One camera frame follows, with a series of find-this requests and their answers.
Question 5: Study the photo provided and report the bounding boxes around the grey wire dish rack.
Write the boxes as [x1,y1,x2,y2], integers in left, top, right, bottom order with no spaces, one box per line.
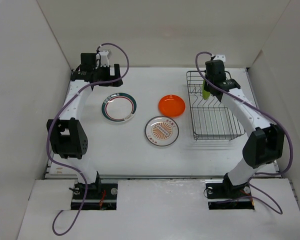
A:
[186,70,246,141]

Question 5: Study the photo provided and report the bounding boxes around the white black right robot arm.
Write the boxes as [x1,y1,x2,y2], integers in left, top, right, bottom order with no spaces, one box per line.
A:
[204,60,285,199]

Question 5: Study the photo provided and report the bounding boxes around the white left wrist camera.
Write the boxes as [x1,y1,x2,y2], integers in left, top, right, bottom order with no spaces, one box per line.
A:
[96,50,112,67]

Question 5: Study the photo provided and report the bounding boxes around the green plastic plate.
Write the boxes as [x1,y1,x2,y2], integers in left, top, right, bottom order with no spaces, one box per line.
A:
[202,80,211,100]

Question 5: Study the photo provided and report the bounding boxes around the white plate orange sunburst print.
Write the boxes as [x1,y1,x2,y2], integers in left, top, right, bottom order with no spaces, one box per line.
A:
[144,115,180,148]

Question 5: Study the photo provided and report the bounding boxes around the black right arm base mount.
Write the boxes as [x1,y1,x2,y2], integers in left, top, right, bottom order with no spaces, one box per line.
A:
[203,180,255,210]

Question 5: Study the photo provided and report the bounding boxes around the white plate green red rim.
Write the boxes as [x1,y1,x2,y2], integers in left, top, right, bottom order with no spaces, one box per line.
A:
[101,92,137,123]

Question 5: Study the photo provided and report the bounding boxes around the orange plastic plate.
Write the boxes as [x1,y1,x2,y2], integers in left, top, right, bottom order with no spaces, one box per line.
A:
[158,94,186,118]

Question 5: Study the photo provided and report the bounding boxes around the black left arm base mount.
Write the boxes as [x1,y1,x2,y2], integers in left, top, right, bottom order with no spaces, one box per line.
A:
[69,183,118,211]

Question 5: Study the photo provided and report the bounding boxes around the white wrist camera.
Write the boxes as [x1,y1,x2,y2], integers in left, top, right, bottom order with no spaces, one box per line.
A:
[213,54,226,63]
[96,50,112,67]

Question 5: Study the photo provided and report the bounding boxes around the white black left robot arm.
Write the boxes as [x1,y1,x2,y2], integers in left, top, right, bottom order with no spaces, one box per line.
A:
[46,50,123,199]

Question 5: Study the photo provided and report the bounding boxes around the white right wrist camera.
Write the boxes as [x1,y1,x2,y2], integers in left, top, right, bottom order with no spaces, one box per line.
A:
[213,54,226,63]

